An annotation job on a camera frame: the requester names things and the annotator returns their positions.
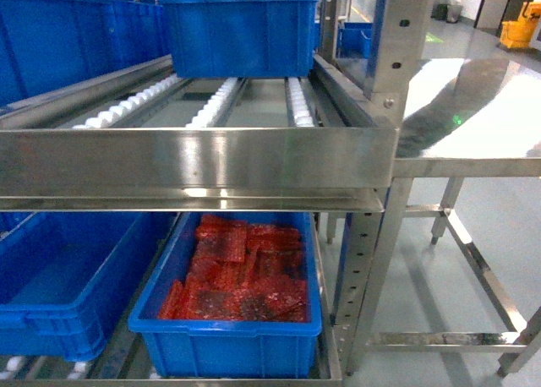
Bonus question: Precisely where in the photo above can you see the blue bin with red bags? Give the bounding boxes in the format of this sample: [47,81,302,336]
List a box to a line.
[128,211,322,379]

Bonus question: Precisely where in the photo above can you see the stainless steel shelf rack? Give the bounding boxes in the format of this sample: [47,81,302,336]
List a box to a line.
[1,0,433,386]

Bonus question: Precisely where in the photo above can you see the blue bin on upper shelf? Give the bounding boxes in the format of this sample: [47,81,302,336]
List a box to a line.
[159,0,318,78]

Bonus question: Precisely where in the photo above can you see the empty blue bin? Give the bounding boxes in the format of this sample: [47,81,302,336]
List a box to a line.
[1,212,177,362]

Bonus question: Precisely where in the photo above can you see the red bubble wrap bags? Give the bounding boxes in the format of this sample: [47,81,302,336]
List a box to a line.
[157,214,308,323]

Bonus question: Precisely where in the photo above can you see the small stainless steel table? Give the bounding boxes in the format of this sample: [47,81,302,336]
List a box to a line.
[329,57,541,378]

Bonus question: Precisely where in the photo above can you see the yellow mop bucket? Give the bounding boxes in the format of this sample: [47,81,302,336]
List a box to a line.
[500,2,540,50]

